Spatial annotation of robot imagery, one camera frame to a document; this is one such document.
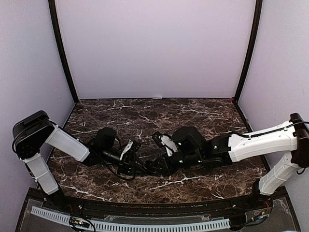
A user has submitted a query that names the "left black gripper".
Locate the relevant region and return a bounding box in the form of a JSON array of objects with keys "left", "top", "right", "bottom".
[{"left": 101, "top": 147, "right": 148, "bottom": 175}]

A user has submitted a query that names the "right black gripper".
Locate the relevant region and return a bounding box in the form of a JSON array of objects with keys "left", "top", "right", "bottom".
[{"left": 149, "top": 150, "right": 203, "bottom": 176}]

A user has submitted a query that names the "black charging case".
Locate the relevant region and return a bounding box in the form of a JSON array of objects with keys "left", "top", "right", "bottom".
[{"left": 143, "top": 160, "right": 156, "bottom": 174}]

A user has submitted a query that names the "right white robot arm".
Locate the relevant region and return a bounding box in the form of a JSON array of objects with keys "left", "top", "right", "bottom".
[{"left": 153, "top": 113, "right": 309, "bottom": 210}]

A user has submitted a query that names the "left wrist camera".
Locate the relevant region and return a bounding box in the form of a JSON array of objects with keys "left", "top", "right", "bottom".
[{"left": 120, "top": 140, "right": 141, "bottom": 160}]

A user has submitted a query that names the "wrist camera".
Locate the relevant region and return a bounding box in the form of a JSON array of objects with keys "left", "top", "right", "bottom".
[
  {"left": 152, "top": 131, "right": 178, "bottom": 157},
  {"left": 120, "top": 140, "right": 141, "bottom": 160}
]

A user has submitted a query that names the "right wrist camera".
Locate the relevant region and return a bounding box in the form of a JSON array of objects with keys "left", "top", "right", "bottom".
[{"left": 152, "top": 131, "right": 178, "bottom": 157}]

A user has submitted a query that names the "white slotted cable duct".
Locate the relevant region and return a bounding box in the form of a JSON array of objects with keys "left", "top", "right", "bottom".
[{"left": 30, "top": 206, "right": 231, "bottom": 232}]

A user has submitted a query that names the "black front rail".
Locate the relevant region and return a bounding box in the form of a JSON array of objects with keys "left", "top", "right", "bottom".
[{"left": 60, "top": 193, "right": 254, "bottom": 218}]

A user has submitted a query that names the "left black frame post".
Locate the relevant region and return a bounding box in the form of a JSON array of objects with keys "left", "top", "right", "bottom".
[{"left": 48, "top": 0, "right": 79, "bottom": 104}]

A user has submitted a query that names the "black frame post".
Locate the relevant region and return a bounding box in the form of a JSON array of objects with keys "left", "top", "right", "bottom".
[
  {"left": 48, "top": 0, "right": 79, "bottom": 104},
  {"left": 233, "top": 0, "right": 263, "bottom": 105}
]

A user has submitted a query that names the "right black frame post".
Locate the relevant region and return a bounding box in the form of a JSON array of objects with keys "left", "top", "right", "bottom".
[{"left": 233, "top": 0, "right": 263, "bottom": 105}]

